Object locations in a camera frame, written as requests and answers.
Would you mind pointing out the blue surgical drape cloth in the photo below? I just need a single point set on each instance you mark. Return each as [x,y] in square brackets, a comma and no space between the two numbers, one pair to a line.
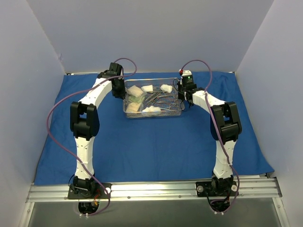
[148,149]

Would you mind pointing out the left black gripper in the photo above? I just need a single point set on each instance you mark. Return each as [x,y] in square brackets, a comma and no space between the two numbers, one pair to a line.
[119,89]

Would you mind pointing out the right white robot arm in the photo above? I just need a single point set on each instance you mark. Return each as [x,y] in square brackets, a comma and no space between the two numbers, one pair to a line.
[225,126]

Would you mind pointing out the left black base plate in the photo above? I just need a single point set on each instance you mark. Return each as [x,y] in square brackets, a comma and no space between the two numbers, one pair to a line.
[96,191]

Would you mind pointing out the steel hemostat clamp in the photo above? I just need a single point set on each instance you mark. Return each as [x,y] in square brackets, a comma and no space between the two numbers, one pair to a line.
[166,99]

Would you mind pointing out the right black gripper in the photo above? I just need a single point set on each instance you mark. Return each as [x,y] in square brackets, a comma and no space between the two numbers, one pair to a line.
[185,96]

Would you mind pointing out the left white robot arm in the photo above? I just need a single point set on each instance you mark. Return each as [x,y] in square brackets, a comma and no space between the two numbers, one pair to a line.
[84,124]

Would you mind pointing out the peach gauze pack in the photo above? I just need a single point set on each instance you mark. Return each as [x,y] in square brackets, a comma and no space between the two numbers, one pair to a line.
[133,107]

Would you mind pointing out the cream gauze pack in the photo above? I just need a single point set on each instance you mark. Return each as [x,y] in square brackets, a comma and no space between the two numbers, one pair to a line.
[135,91]

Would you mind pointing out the white gauze pad front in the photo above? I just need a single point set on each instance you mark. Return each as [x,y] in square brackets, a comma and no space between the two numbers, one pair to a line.
[152,109]

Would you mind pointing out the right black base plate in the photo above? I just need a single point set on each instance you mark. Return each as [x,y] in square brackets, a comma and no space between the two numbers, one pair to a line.
[206,188]

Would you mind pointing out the white gauze roll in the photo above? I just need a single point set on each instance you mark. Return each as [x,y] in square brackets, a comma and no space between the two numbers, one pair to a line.
[166,88]
[147,88]

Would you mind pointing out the white gauze roll middle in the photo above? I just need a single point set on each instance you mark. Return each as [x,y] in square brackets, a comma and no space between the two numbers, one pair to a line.
[147,88]

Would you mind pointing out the green paper packet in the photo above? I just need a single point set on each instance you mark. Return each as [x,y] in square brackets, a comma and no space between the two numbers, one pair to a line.
[133,99]

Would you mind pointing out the aluminium front rail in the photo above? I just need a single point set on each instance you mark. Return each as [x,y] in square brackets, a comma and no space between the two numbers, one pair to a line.
[157,191]

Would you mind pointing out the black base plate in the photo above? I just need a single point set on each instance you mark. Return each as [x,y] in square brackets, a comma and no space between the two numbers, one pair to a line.
[206,188]
[96,191]

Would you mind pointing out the white gauze roll right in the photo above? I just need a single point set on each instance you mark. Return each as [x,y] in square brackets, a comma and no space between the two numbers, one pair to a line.
[166,88]

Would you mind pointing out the steel mesh instrument tray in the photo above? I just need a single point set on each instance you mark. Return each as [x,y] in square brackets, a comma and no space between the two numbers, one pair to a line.
[175,109]

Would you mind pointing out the steel surgical scissors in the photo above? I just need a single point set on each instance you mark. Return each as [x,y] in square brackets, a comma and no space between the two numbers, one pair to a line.
[152,96]

